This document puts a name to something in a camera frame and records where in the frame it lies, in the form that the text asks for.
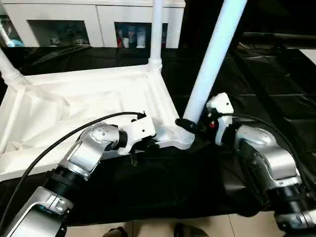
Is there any white teal mop handle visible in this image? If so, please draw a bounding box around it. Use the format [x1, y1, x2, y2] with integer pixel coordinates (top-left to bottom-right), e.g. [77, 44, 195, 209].
[0, 24, 23, 48]

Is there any black left wrist camera cable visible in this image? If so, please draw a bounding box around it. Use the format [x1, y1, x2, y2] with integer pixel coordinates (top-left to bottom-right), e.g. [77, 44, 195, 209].
[0, 111, 148, 234]

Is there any black work mat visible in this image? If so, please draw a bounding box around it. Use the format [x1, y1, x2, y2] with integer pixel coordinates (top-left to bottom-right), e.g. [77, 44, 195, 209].
[0, 30, 316, 228]

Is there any white cabinet with glass doors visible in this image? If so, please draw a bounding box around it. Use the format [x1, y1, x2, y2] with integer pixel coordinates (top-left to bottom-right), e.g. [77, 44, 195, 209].
[0, 0, 187, 50]

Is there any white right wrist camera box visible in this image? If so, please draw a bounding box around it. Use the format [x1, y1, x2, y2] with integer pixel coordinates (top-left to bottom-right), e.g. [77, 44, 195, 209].
[205, 92, 236, 146]

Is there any white plastic table leg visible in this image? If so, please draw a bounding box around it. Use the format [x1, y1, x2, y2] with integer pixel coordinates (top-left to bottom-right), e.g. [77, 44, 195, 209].
[175, 0, 248, 151]
[148, 0, 165, 73]
[0, 48, 26, 85]

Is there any white plastic table top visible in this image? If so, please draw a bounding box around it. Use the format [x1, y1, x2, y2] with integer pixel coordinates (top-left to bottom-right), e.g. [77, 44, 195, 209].
[0, 63, 196, 182]

